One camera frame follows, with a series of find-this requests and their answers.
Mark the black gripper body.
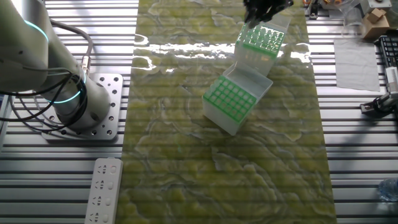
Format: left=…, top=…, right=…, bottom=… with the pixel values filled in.
left=243, top=0, right=294, bottom=19

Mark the green rack pipette tip box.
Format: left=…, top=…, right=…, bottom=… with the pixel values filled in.
left=233, top=14, right=292, bottom=77
left=201, top=60, right=274, bottom=137

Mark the clear plastic cup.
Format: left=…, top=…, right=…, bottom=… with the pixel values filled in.
left=340, top=0, right=367, bottom=40

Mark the white paper sheet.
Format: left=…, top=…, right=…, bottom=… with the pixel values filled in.
left=333, top=39, right=381, bottom=93

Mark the small tan cardboard box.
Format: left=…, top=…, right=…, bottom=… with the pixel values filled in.
left=362, top=7, right=391, bottom=40

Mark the black keyboard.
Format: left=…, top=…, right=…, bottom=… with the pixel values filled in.
left=377, top=35, right=398, bottom=68

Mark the green marble pattern mat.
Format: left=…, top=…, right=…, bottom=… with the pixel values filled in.
left=114, top=0, right=338, bottom=224

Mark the clear water bottle blue cap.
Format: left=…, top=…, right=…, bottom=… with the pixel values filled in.
left=377, top=177, right=398, bottom=202

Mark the white power strip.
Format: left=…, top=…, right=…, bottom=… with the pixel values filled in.
left=84, top=157, right=124, bottom=224

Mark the black looped cable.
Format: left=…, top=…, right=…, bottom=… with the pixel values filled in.
left=359, top=92, right=398, bottom=118

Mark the silver perforated base plate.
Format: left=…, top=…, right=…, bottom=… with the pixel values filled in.
left=40, top=73, right=124, bottom=141

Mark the thick grey cable with connector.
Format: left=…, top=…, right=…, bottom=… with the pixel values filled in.
left=49, top=18, right=94, bottom=77

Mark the black base cable bundle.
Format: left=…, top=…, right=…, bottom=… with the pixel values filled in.
left=0, top=68, right=90, bottom=132

